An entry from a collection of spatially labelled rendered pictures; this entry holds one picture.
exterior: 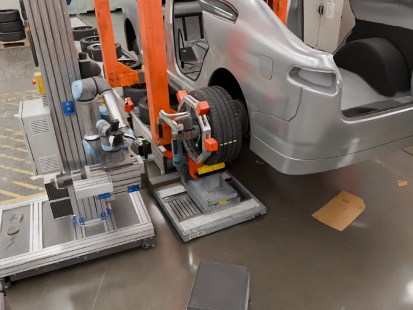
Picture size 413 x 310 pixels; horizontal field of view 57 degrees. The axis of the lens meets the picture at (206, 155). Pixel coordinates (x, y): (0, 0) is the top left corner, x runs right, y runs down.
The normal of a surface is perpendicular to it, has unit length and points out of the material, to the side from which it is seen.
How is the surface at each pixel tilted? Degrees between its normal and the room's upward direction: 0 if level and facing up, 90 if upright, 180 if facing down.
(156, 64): 90
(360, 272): 0
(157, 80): 90
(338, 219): 2
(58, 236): 0
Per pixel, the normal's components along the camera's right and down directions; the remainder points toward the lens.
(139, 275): -0.03, -0.87
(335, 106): 0.13, 0.45
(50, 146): 0.36, 0.44
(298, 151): -0.39, 0.59
